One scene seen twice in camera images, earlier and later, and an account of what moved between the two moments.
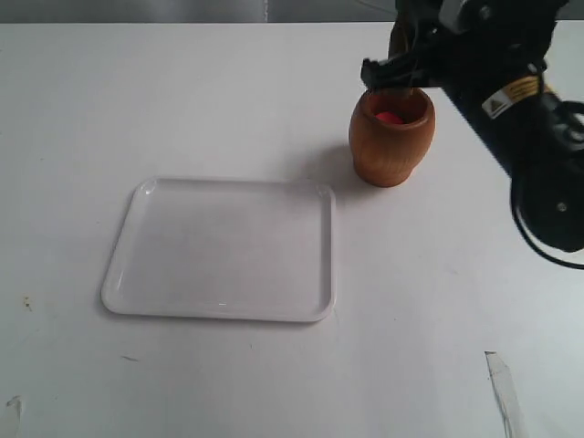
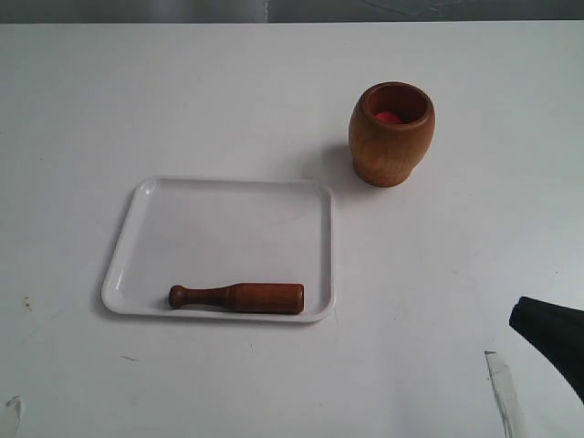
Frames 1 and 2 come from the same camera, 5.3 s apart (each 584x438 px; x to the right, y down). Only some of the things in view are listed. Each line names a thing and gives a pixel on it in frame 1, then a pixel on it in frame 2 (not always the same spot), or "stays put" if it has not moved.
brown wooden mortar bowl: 386,154 stays put
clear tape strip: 505,387 stays put
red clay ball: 390,117 stays put
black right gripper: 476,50 -> 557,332
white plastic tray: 227,248 stays put
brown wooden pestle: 402,39 -> 245,297
